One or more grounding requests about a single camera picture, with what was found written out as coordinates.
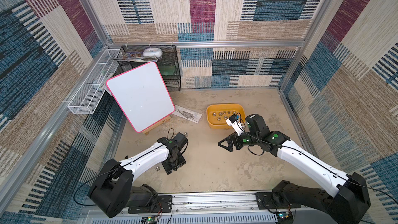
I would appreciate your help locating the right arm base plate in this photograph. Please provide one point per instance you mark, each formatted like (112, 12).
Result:
(273, 201)

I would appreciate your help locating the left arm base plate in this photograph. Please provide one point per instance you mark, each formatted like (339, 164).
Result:
(162, 204)

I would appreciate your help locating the wooden whiteboard easel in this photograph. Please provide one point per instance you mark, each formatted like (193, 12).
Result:
(147, 130)

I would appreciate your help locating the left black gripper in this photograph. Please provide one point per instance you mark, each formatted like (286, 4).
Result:
(169, 169)

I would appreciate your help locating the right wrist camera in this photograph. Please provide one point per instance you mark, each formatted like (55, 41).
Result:
(234, 122)

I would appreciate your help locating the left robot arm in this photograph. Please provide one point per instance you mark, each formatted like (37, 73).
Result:
(113, 189)

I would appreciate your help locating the white wire basket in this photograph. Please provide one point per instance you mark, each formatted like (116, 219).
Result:
(89, 94)

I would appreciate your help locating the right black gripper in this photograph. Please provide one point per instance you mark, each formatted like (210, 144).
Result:
(235, 140)

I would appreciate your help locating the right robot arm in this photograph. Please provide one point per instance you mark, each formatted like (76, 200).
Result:
(345, 198)

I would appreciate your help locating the black mesh shelf rack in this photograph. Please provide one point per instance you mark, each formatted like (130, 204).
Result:
(131, 56)

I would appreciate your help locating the white round device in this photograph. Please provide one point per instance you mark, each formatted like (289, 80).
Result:
(153, 53)

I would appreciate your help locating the yellow plastic storage box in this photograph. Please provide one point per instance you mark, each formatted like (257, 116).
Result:
(216, 108)

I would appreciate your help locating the pink framed whiteboard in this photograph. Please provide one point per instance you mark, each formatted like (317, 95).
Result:
(142, 95)

